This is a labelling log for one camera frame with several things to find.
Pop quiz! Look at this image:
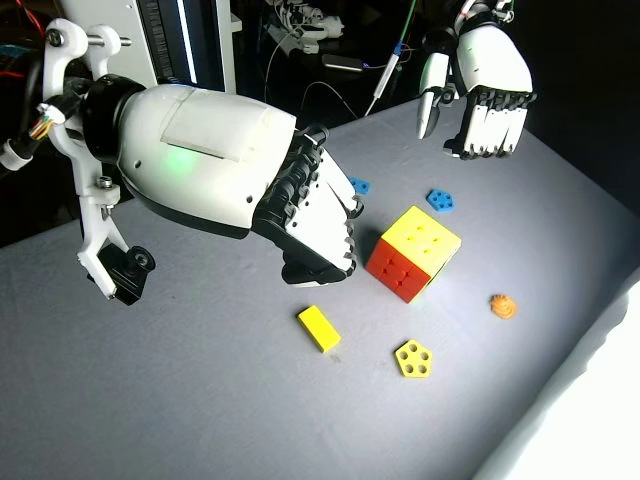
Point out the white column with blue light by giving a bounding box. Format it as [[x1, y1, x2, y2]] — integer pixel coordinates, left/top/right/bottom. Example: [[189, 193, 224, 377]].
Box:
[[59, 0, 246, 96]]

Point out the spare white robot hand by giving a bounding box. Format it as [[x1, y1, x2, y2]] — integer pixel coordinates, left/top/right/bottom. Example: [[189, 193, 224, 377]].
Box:
[[259, 0, 346, 56]]

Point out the green cable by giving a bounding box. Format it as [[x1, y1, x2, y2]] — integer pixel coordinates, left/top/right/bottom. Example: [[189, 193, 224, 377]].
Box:
[[397, 0, 419, 49]]

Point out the yellow rectangular block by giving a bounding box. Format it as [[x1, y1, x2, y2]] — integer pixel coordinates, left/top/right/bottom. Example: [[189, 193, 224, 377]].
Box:
[[296, 304, 343, 354]]

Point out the yellow pentagon block with holes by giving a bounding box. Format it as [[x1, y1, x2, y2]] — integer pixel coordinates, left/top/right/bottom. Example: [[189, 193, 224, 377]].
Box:
[[393, 339, 434, 380]]

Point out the red cable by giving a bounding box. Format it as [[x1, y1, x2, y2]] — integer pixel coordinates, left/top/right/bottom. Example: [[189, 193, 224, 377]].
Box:
[[14, 0, 44, 36]]

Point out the white adapter stick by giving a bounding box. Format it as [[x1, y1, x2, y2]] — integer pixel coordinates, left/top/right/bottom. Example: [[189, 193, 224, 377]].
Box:
[[364, 42, 404, 119]]

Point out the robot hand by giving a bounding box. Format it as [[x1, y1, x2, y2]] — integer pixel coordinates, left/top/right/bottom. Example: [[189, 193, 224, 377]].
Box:
[[416, 22, 539, 161], [115, 83, 366, 290]]

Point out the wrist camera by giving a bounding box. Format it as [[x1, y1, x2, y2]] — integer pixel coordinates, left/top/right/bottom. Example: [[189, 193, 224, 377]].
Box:
[[87, 244, 157, 307]]

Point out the grey table cloth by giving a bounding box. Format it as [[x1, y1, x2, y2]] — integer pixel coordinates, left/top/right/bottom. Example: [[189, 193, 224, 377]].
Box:
[[0, 94, 640, 480]]

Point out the orange swirl toy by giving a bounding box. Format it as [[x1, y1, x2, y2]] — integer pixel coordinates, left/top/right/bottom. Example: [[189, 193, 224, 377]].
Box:
[[488, 293, 519, 320]]

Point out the dark grey flat device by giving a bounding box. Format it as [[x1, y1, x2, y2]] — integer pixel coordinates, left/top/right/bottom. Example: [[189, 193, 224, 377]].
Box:
[[322, 53, 366, 74]]

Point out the yellow and red cube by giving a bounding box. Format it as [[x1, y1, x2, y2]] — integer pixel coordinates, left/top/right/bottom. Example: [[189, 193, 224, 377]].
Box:
[[364, 204, 463, 305]]

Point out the blue pentagon block with holes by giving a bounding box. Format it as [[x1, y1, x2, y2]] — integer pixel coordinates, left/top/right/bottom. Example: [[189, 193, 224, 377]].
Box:
[[426, 188, 458, 214]]

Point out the thin white cable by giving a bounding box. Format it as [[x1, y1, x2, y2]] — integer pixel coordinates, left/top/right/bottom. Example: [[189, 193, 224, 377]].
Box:
[[264, 32, 361, 121]]

